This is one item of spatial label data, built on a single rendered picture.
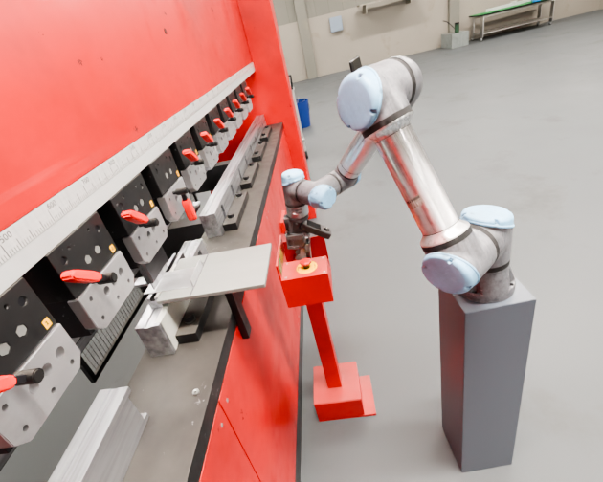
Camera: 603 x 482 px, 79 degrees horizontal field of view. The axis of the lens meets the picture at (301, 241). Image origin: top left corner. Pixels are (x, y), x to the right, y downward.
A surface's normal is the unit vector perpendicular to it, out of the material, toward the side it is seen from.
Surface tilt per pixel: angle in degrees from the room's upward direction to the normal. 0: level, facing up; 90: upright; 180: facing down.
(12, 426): 90
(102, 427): 0
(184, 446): 0
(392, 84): 63
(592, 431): 0
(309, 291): 90
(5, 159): 90
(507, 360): 90
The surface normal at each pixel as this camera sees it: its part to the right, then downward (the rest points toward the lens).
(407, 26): 0.06, 0.50
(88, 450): -0.21, -0.84
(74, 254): 0.98, -0.17
